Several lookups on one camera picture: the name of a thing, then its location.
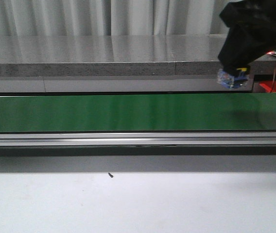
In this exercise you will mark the white curtain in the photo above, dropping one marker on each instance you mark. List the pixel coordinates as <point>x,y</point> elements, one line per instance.
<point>110,17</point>

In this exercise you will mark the grey stone counter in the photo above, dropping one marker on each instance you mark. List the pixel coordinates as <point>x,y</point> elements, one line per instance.
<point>85,64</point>

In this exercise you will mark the green conveyor belt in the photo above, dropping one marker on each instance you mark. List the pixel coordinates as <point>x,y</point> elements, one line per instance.
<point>154,112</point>

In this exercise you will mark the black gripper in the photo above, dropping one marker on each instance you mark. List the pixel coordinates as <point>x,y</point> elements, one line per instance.
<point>243,46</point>

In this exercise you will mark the yellow mushroom push button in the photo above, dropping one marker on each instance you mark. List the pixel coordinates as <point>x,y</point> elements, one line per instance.
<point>232,77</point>

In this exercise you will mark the aluminium conveyor frame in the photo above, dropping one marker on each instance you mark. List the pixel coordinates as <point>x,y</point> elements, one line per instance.
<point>138,152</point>

